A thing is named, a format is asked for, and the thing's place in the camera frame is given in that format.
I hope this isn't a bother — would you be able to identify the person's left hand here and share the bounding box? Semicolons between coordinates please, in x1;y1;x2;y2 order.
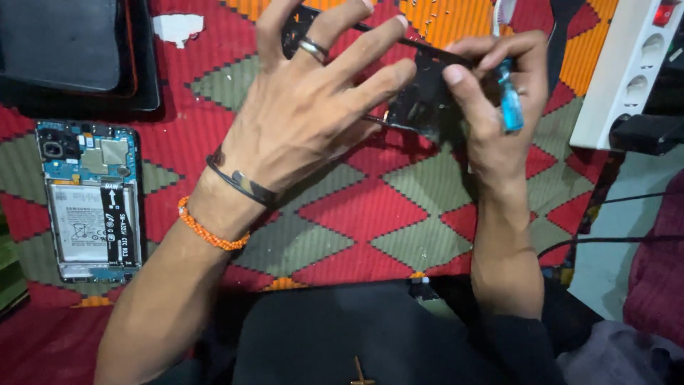
211;0;419;206

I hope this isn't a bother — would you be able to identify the person's right hand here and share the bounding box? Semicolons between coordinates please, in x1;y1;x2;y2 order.
442;29;549;200

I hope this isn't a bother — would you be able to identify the blue handled screwdriver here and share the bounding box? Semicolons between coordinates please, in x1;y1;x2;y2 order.
495;56;525;133

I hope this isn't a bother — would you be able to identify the black phone frame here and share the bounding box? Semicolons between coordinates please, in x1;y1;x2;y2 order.
281;4;473;142

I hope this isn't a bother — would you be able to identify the black wristband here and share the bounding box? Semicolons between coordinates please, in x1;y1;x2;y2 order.
206;152;280;210

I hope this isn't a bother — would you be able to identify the red patterned woven mat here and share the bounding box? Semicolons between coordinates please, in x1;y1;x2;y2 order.
0;0;627;385

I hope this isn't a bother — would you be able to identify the white brush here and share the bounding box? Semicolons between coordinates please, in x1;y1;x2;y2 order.
492;0;518;38

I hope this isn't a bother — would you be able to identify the scatter of small screws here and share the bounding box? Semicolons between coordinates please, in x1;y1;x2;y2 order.
407;0;447;39

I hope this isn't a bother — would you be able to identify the black plug adapter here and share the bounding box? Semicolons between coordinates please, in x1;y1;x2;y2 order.
608;111;684;157

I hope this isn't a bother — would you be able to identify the white paper scrap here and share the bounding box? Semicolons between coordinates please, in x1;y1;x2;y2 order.
152;13;205;49

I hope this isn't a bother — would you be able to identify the black tray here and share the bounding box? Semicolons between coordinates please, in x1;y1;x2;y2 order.
0;0;161;114

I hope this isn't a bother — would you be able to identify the white power strip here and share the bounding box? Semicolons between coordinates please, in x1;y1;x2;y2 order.
569;0;684;152

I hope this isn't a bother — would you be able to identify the maroon cloth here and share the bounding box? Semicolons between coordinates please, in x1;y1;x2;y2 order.
622;170;684;349

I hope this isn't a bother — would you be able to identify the person's black garment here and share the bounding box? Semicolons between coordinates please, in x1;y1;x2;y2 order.
147;275;606;385

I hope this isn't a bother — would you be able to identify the opened smartphone with battery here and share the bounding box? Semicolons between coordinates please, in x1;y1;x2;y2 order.
35;120;144;284

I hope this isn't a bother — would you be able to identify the grey cloth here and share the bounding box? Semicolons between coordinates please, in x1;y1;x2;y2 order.
556;320;684;385

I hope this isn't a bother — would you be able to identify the dark grey pad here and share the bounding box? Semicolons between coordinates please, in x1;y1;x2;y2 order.
0;0;122;93

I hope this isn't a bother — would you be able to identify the gold cross pendant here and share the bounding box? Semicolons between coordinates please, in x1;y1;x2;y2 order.
350;355;376;385

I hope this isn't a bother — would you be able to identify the silver finger ring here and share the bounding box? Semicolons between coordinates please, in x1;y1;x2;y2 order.
297;36;330;63

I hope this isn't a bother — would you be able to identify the orange bead bracelet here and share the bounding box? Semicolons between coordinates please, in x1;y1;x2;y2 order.
177;196;251;252

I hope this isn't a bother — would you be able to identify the black cable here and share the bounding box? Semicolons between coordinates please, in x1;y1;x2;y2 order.
537;234;684;259
601;190;669;205

